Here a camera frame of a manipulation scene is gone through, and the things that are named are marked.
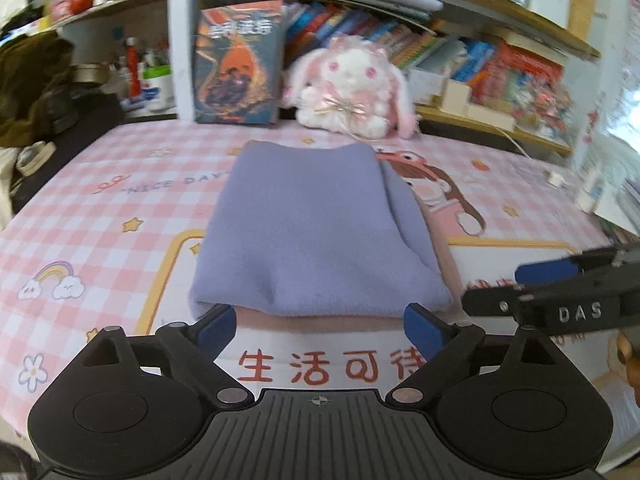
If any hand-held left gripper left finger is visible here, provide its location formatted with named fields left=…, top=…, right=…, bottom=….
left=80, top=304, right=248, bottom=407

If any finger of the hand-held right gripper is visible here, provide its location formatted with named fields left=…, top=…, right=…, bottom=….
left=461, top=285, right=523, bottom=317
left=515, top=245, right=640, bottom=283

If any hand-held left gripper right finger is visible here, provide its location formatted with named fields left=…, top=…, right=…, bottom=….
left=386, top=304, right=558, bottom=406

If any purple and pink sweater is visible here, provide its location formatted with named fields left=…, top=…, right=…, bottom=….
left=189, top=141, right=466, bottom=333

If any pink checked desk mat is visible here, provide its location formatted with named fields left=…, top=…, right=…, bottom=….
left=0, top=120, right=640, bottom=461

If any flat white box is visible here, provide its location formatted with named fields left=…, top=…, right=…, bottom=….
left=465, top=102, right=516, bottom=131

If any beaded flower bouquet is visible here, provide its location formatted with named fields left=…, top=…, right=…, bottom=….
left=515, top=75, right=571, bottom=141

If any white pen box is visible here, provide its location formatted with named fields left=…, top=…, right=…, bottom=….
left=444, top=80, right=471, bottom=113

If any clear labelled box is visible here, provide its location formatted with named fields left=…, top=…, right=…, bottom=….
left=407, top=69, right=446, bottom=106

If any row of colourful books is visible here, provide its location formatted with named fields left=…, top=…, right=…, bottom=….
left=282, top=2, right=571, bottom=111

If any white bottle with blue label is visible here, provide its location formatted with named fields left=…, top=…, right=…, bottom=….
left=141, top=65, right=173, bottom=113

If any white and pink plush bunny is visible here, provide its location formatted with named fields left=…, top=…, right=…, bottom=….
left=285, top=35, right=420, bottom=140

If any dragon cover book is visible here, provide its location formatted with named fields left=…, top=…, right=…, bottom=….
left=192, top=0, right=286, bottom=125

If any red bottle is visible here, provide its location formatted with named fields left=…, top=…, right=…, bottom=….
left=125, top=37, right=143, bottom=101

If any round metal tin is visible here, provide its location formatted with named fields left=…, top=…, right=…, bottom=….
left=72, top=62, right=111, bottom=83

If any white and wood bookshelf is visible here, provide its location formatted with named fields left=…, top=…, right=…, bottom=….
left=167, top=0, right=603, bottom=158

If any white cable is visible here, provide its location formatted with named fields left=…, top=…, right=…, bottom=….
left=492, top=125, right=551, bottom=176

